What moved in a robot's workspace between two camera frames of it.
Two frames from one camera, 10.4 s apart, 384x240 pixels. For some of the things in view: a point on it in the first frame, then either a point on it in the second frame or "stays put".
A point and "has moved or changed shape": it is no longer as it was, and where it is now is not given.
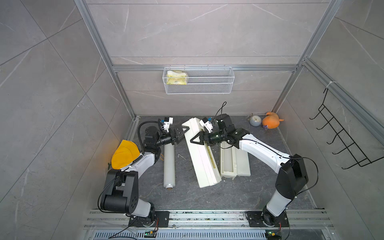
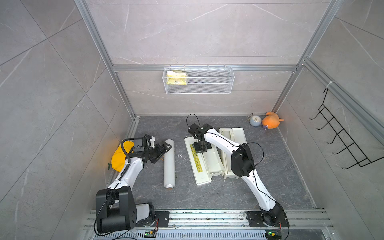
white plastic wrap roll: x=169 y=166 stays put
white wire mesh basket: x=198 y=80 stays put
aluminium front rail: x=119 y=219 stays put
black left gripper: x=172 y=136 → x=160 y=153
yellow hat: x=126 y=152 stays put
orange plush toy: x=271 y=120 stays put
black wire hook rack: x=360 y=158 stays put
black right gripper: x=202 y=135 → x=198 y=151
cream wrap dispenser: x=205 y=165 has moved or changed shape
